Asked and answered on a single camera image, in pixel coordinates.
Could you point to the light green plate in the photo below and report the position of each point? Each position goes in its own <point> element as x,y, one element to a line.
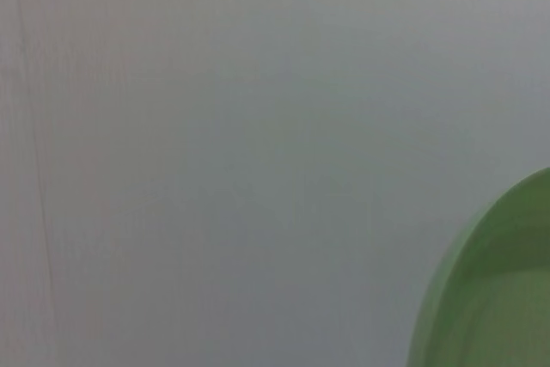
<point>494,298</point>

